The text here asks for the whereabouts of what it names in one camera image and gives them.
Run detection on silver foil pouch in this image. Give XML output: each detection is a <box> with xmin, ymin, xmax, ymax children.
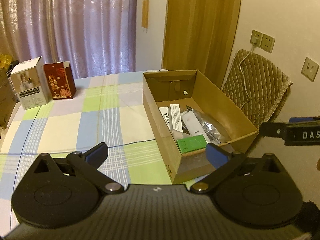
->
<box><xmin>186</xmin><ymin>106</ymin><xmax>227</xmax><ymax>145</ymax></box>

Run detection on green toothpaste box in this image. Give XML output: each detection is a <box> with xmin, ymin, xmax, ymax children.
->
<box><xmin>176</xmin><ymin>134</ymin><xmax>207</xmax><ymax>154</ymax></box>

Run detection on clear white packet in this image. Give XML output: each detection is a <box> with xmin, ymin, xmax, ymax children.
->
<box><xmin>181</xmin><ymin>111</ymin><xmax>205</xmax><ymax>136</ymax></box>

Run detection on long white slim box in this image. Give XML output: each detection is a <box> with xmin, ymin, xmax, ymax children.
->
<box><xmin>170</xmin><ymin>104</ymin><xmax>183</xmax><ymax>132</ymax></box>

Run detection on white green medicine box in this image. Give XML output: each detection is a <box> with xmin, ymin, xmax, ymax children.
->
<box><xmin>159</xmin><ymin>107</ymin><xmax>171</xmax><ymax>129</ymax></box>

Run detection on person's right hand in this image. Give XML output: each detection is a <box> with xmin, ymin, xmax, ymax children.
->
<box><xmin>316</xmin><ymin>158</ymin><xmax>320</xmax><ymax>171</ymax></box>

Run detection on quilted brown chair cover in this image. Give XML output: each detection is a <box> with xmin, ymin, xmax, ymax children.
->
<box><xmin>222</xmin><ymin>49</ymin><xmax>292</xmax><ymax>128</ymax></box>

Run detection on checked tablecloth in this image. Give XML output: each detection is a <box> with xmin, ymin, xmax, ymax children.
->
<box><xmin>1</xmin><ymin>72</ymin><xmax>171</xmax><ymax>235</ymax></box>

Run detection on white charger plug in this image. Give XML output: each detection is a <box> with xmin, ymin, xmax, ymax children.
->
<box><xmin>251</xmin><ymin>36</ymin><xmax>259</xmax><ymax>46</ymax></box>

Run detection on red gift box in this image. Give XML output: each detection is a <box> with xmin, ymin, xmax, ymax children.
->
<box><xmin>43</xmin><ymin>61</ymin><xmax>76</xmax><ymax>100</ymax></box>

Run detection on stacked cardboard boxes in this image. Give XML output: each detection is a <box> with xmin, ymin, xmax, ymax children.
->
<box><xmin>0</xmin><ymin>68</ymin><xmax>16</xmax><ymax>128</ymax></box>

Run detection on white humidifier product box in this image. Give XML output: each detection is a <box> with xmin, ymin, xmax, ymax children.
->
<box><xmin>10</xmin><ymin>57</ymin><xmax>51</xmax><ymax>110</ymax></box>

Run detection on wooden door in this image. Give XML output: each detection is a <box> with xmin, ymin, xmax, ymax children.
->
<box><xmin>162</xmin><ymin>0</ymin><xmax>241</xmax><ymax>87</ymax></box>

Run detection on purple curtain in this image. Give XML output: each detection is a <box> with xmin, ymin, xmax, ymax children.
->
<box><xmin>1</xmin><ymin>0</ymin><xmax>137</xmax><ymax>79</ymax></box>

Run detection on single wall socket plate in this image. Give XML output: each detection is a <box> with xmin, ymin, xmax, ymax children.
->
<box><xmin>301</xmin><ymin>57</ymin><xmax>319</xmax><ymax>82</ymax></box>

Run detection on white charger cable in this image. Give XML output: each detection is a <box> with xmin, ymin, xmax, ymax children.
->
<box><xmin>238</xmin><ymin>44</ymin><xmax>257</xmax><ymax>111</ymax></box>

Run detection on double wall socket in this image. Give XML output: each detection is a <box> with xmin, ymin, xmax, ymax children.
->
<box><xmin>251</xmin><ymin>30</ymin><xmax>276</xmax><ymax>53</ymax></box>

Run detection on wooden wall hook strip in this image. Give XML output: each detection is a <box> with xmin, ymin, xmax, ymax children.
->
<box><xmin>141</xmin><ymin>0</ymin><xmax>149</xmax><ymax>31</ymax></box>

